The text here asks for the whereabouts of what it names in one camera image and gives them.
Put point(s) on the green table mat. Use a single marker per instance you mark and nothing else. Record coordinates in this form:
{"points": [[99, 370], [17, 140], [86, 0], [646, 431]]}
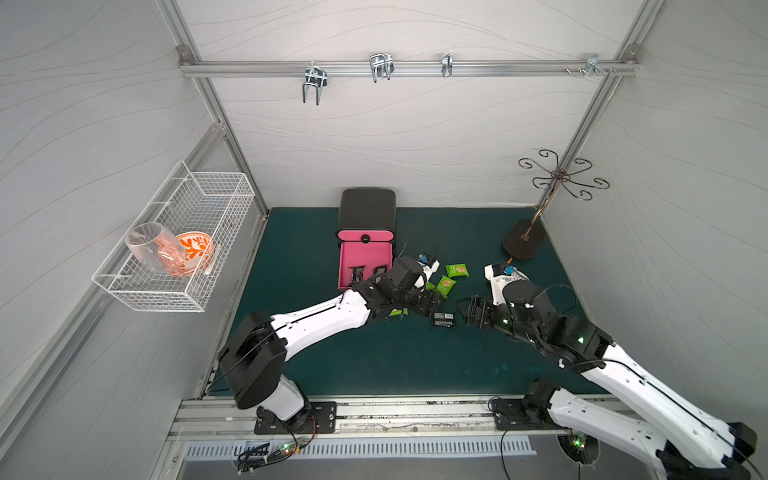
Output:
{"points": [[296, 266]]}

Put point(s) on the black mug tree stand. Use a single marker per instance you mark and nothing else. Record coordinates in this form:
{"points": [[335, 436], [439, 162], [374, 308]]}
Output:
{"points": [[526, 236]]}

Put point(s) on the black pink drawer cabinet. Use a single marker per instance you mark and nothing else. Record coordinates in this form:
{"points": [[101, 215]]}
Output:
{"points": [[366, 229]]}

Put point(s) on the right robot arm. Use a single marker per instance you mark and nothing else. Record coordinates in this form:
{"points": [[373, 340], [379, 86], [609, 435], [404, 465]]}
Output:
{"points": [[668, 433]]}

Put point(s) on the metal hook small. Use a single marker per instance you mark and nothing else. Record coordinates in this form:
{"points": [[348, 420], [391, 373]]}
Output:
{"points": [[446, 65]]}

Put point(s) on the white wire basket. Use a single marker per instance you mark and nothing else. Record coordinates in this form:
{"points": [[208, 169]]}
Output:
{"points": [[212, 202]]}

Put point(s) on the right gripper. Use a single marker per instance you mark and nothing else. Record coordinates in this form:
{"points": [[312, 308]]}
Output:
{"points": [[480, 312]]}

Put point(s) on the metal hook right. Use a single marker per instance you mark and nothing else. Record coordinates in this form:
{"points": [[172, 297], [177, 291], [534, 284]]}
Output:
{"points": [[592, 67]]}

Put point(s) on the metal hook left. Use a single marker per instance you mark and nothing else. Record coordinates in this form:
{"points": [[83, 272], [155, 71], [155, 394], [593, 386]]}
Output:
{"points": [[315, 80]]}

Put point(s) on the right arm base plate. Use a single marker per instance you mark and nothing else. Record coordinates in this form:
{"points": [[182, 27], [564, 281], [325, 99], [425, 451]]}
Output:
{"points": [[508, 415]]}

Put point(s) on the green cookie packet middle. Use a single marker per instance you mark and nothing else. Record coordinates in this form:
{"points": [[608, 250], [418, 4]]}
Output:
{"points": [[444, 286]]}

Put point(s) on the orange patterned bowl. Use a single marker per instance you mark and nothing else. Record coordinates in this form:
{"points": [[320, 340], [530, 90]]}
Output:
{"points": [[199, 249]]}

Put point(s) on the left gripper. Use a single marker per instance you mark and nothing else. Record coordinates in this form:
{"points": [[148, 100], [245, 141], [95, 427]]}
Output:
{"points": [[428, 301]]}

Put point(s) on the metal hook middle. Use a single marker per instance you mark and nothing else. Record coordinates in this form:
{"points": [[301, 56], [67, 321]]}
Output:
{"points": [[381, 66]]}

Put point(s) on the green cookie packet far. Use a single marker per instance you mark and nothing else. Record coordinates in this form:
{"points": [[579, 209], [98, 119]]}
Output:
{"points": [[457, 270]]}

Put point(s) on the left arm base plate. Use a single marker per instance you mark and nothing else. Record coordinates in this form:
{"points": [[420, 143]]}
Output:
{"points": [[319, 417]]}

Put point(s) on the aluminium cross rail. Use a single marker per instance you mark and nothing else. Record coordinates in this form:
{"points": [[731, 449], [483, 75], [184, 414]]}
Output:
{"points": [[402, 68]]}

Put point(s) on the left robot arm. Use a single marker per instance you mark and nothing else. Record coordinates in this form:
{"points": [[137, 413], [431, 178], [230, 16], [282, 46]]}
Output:
{"points": [[253, 357]]}

